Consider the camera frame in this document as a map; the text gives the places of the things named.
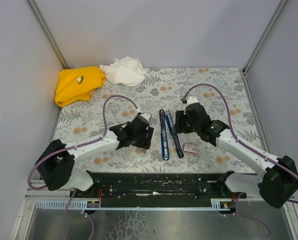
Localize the red white staple box sleeve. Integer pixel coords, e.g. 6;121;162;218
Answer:
183;143;198;154

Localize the blue stapler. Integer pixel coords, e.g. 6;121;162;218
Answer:
159;109;184;161

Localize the staple box tray with staples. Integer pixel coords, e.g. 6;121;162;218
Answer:
137;148;150;154

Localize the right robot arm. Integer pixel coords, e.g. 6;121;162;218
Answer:
175;102;298;208

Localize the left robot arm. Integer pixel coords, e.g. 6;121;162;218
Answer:
35;112;154;191

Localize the floral patterned table mat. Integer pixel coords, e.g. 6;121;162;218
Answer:
53;67;262;173

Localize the white crumpled cloth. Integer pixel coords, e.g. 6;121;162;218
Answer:
99;56;147;87

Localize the yellow t-shirt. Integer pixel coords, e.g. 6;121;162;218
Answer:
54;66;106;108

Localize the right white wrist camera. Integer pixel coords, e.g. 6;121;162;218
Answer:
186;96;199;107

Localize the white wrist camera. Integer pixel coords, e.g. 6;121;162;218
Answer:
138;112;151;123
186;96;199;107

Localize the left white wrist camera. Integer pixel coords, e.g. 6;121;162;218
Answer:
138;112;151;123

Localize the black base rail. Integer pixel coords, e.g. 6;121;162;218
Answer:
73;172;239;204

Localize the white slotted cable duct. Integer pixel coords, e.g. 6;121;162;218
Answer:
35;199;233;212

